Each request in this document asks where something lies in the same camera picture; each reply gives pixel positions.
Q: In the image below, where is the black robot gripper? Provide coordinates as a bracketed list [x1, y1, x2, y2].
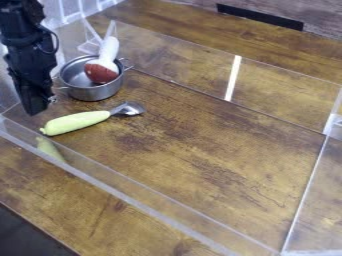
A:
[3, 33, 59, 116]

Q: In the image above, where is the small silver metal pot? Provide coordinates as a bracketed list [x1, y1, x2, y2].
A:
[55, 55, 133, 102]

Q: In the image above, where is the green handled metal spoon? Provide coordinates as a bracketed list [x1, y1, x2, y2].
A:
[40, 101, 146, 136]

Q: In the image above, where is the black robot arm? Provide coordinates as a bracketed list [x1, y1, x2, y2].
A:
[0, 0, 59, 116]

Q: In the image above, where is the white and red toy mushroom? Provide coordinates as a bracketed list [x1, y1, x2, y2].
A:
[84, 36, 119, 84]

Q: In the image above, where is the black strip on table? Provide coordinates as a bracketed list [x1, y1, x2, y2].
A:
[217, 3, 305, 31]

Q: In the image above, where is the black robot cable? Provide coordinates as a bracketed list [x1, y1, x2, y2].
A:
[35, 23, 62, 55]

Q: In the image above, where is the clear acrylic triangular bracket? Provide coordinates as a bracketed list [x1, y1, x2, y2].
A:
[78, 20, 118, 55]

